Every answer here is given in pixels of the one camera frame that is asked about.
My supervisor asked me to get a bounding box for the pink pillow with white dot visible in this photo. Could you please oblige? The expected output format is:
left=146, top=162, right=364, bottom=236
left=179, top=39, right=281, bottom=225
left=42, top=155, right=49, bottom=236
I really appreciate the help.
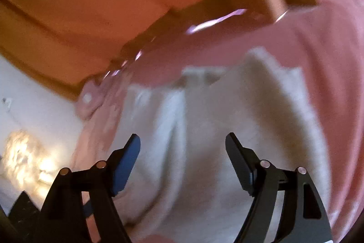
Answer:
left=73, top=78, right=110, bottom=120

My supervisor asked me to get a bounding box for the pink blanket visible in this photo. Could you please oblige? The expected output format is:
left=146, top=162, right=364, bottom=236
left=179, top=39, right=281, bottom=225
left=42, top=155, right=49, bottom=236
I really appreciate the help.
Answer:
left=72, top=0, right=364, bottom=243

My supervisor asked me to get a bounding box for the white sweater with black hearts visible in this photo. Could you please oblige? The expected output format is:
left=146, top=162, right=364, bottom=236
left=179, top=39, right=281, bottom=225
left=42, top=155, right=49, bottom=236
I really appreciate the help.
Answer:
left=114, top=47, right=334, bottom=243

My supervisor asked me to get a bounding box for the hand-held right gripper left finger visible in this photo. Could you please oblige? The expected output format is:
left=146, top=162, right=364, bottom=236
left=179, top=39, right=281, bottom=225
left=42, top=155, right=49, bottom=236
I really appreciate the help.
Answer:
left=36, top=134, right=142, bottom=243

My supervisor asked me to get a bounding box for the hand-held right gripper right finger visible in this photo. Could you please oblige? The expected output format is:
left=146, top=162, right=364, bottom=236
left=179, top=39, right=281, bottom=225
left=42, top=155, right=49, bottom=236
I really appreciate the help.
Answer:
left=225, top=132, right=334, bottom=243

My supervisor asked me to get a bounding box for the orange curtain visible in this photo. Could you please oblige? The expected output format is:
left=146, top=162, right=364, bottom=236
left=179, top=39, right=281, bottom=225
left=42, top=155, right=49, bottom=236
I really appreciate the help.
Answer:
left=0, top=0, right=262, bottom=95

